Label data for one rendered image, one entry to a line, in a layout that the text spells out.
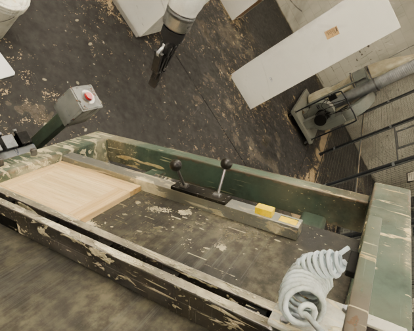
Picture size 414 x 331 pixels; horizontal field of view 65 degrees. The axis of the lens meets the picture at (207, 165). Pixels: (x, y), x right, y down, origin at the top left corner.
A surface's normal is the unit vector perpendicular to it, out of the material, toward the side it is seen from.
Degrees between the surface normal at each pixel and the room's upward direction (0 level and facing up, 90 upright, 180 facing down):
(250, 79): 90
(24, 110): 0
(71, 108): 90
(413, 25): 90
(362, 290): 55
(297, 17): 90
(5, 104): 0
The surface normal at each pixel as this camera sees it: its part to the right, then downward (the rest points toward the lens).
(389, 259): 0.04, -0.92
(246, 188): -0.50, 0.32
